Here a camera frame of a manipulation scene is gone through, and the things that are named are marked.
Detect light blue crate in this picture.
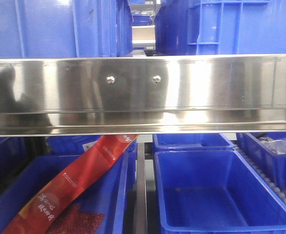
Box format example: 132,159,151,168
154,0,286,56

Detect blue bin behind centre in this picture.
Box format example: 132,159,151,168
153,133,234,153

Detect cardboard box in background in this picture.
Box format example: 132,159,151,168
132,25,155,40

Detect dark blue centre lower bin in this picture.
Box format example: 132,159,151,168
154,150,286,234

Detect dark blue bin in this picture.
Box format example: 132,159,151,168
154,150,286,234
0,153,129,234

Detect white roller track strip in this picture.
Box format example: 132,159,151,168
233,145,286,204

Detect red printed paper bag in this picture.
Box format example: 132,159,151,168
3,134,137,234

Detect dark blue left lower bin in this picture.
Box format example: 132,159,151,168
0,153,129,234

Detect clear plastic bags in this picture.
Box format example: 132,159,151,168
260,137,286,155

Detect blue bin with plastic bags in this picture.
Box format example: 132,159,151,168
236,132,286,190

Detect dark blue upper left crate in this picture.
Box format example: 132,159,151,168
0,0,133,59

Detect right rail screw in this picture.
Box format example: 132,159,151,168
152,75,161,84

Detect rail screw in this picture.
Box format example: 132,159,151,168
152,75,161,84
106,76,115,84

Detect left rail screw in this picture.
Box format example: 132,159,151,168
106,76,115,84

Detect stainless steel shelf front rail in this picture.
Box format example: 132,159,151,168
0,54,286,137

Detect steel shelf divider rail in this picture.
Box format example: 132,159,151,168
133,143,148,234

